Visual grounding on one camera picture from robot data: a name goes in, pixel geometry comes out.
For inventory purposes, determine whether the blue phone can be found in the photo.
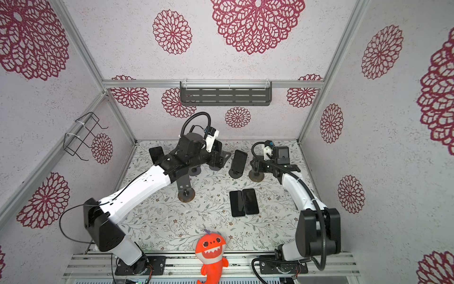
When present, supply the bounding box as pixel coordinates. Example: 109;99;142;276
242;188;260;215

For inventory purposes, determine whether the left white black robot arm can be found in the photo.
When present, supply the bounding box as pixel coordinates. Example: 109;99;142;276
83;129;228;273

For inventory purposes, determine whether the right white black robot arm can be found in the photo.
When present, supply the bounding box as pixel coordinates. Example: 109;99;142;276
251;140;341;271

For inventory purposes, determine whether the grey round stand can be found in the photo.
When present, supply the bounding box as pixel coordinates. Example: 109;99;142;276
188;166;201;176

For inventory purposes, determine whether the phone on white stand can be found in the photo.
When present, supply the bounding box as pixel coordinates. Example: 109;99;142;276
148;146;165;166

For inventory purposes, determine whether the front wooden round stand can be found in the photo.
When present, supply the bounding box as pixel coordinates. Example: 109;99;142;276
176;175;195;203

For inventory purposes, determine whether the black round stand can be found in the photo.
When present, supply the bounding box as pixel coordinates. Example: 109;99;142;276
229;169;244;179

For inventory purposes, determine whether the red shark plush toy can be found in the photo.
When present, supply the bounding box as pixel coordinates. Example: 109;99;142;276
195;230;229;284

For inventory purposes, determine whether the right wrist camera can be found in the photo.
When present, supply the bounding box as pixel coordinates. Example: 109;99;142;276
262;140;274;160

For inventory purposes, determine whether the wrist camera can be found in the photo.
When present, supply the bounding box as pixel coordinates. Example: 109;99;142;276
262;140;274;160
204;127;219;153

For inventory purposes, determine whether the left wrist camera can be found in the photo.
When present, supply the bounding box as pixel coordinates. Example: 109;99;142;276
204;127;219;153

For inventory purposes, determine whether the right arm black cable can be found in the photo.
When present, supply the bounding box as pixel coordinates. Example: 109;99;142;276
250;141;329;284

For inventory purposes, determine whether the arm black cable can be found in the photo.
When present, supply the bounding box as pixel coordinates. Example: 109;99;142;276
58;111;214;284
250;141;329;284

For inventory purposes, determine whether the grey wall shelf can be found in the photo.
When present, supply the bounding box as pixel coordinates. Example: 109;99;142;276
179;81;273;107

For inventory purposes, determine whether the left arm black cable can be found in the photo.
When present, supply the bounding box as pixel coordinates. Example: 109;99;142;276
58;111;214;284

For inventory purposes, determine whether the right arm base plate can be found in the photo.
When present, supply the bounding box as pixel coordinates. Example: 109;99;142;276
259;255;309;275

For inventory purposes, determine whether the black wire wall rack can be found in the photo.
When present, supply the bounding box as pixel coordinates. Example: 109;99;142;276
63;112;108;162

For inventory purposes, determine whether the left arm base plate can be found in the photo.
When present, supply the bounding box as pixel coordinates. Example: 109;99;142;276
114;256;166;276

